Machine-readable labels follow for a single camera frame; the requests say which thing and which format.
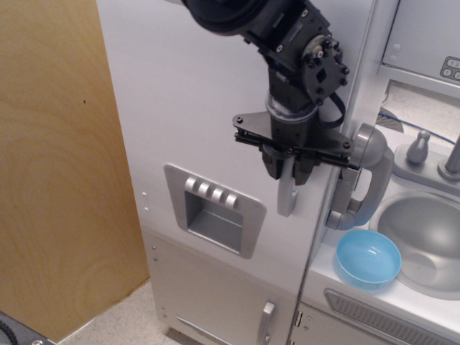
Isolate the black equipment base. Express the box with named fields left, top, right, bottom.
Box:
left=1, top=312, right=55, bottom=345

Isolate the grey oven vent panel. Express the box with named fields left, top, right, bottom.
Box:
left=323, top=288, right=459, bottom=344

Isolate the grey fridge door handle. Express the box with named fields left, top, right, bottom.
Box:
left=277, top=157, right=297, bottom=217

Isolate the blue cable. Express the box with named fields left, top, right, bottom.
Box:
left=377, top=112, right=457, bottom=147

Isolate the grey ice dispenser panel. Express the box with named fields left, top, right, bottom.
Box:
left=163, top=163, right=267, bottom=259

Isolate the white toy fridge door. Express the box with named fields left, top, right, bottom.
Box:
left=95, top=0, right=377, bottom=301

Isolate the grey lower door handle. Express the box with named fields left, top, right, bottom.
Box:
left=257, top=301, right=276, bottom=345

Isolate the light blue plastic bowl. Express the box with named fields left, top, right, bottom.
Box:
left=335, top=229, right=403, bottom=290

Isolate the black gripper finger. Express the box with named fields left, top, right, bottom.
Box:
left=259, top=144, right=286, bottom=180
left=293, top=151, right=321, bottom=185

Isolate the grey toy sink basin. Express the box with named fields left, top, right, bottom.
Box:
left=369, top=192, right=459, bottom=300

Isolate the white lower freezer door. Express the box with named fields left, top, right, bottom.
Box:
left=142, top=233, right=296, bottom=344

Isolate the grey toy microwave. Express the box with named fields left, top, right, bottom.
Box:
left=379, top=0, right=459, bottom=98

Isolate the white toy kitchen cabinet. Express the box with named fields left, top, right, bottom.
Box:
left=292, top=1, right=459, bottom=344

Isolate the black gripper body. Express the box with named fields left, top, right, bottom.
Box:
left=232, top=111, right=354, bottom=166

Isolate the plywood board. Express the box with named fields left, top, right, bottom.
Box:
left=1, top=1, right=148, bottom=341

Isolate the grey toy telephone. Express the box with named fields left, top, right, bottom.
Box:
left=326, top=123, right=394, bottom=230

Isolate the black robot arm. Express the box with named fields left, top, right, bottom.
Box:
left=185, top=1, right=354, bottom=185

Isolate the grey toy faucet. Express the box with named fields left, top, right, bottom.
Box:
left=392, top=130, right=459, bottom=196

